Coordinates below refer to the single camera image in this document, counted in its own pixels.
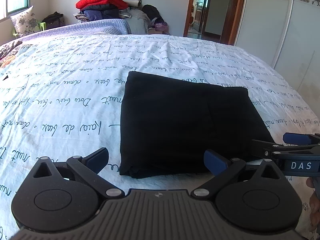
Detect black pants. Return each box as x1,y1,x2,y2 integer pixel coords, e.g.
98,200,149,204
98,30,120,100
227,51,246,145
119,72,273,179

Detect person right hand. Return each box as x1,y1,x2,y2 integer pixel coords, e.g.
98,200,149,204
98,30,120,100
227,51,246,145
309,191,319,226

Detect white script-print bed sheet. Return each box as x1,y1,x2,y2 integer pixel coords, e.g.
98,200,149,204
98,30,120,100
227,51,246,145
1,34,319,239

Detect colourful floral bed cover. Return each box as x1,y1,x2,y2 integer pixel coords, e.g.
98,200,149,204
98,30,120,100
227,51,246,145
0,41,31,68

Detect green plastic chair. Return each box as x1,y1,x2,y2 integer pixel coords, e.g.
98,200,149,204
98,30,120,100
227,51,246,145
12,22,47,37

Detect grey garment pile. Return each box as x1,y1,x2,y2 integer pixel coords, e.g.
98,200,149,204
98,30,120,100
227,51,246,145
119,8,151,35

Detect navy puffer jacket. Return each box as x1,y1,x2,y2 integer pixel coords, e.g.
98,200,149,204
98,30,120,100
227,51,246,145
80,4,120,21

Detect floral white pillow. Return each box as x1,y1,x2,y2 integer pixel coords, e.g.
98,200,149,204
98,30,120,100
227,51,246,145
10,6,40,37

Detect black backpack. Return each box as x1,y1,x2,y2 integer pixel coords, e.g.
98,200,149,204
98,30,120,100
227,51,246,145
142,4,164,25

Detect red puffer jacket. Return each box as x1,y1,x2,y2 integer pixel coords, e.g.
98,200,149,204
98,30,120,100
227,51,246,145
75,0,128,10

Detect wooden door frame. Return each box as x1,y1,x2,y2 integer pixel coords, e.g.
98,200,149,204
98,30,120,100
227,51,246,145
183,0,245,45

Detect dark bag by wall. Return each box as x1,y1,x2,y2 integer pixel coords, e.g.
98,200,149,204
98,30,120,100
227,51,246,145
42,11,65,29

